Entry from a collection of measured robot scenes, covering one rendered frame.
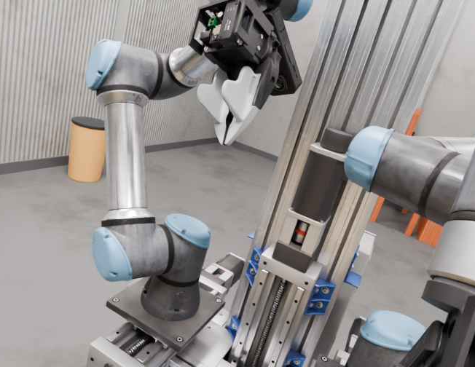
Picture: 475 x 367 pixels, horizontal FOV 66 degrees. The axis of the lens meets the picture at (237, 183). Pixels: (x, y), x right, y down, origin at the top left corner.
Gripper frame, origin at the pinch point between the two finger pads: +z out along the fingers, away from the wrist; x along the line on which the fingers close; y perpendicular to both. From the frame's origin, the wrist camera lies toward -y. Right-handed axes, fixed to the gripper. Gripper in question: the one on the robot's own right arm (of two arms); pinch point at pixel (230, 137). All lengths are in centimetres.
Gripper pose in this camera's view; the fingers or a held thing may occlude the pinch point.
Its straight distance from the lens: 44.0
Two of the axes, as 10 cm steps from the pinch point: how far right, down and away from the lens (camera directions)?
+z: -2.1, 9.5, -2.2
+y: -5.5, -3.1, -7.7
